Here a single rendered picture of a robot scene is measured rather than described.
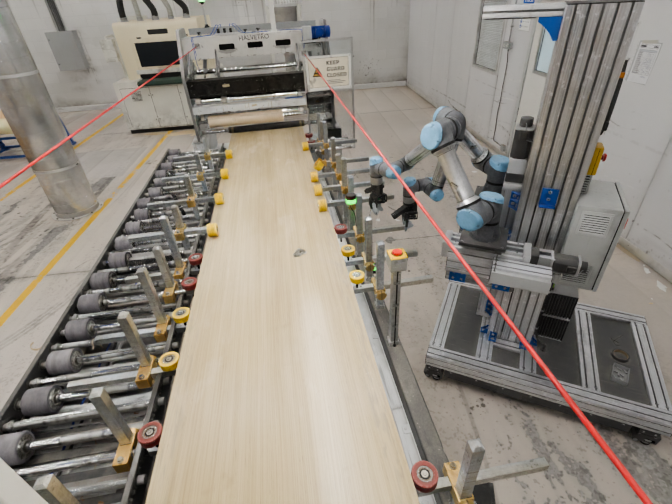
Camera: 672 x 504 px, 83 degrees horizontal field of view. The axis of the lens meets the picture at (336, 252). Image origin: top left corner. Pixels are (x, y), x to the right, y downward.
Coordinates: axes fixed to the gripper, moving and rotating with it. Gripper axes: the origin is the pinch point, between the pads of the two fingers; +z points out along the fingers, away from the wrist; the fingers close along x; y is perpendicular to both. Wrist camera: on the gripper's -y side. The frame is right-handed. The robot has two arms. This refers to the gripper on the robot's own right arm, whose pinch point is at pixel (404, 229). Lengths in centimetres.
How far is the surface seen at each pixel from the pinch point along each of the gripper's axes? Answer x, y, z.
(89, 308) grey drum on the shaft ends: -36, -182, -3
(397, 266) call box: -84, -30, -36
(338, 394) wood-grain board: -118, -62, -9
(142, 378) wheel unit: -93, -139, -7
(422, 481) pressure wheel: -152, -43, -9
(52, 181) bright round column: 255, -340, 26
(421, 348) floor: -29, 6, 82
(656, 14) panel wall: 108, 238, -97
